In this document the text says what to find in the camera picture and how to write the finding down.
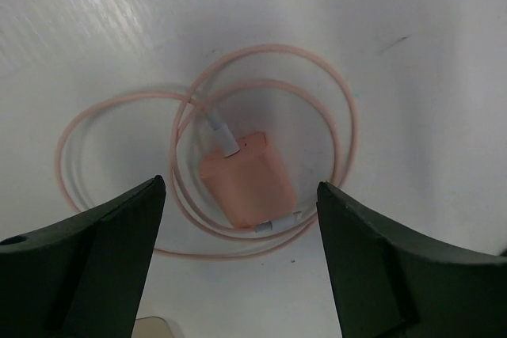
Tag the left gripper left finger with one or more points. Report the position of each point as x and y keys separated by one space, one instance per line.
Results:
x=83 y=276

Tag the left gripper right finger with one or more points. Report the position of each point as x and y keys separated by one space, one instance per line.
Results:
x=391 y=281

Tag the pink charger plug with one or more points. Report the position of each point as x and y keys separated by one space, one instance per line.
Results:
x=252 y=186

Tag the beige power strip red sockets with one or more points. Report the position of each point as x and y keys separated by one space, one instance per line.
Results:
x=151 y=327

